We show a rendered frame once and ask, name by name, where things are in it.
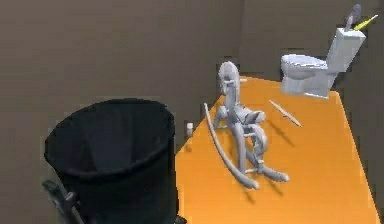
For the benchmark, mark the small white cylinder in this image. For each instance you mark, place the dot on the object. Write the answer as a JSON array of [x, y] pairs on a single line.
[[189, 129]]

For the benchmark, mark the white toilet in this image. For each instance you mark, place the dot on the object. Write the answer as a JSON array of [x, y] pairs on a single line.
[[311, 71]]

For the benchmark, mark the black round bin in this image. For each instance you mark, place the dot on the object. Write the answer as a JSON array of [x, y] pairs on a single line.
[[110, 160]]

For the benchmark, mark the grey rocking horse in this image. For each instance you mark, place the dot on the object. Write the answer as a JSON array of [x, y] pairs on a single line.
[[240, 123]]

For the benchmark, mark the yellow and white brush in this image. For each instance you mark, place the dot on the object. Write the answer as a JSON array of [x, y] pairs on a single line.
[[363, 22]]

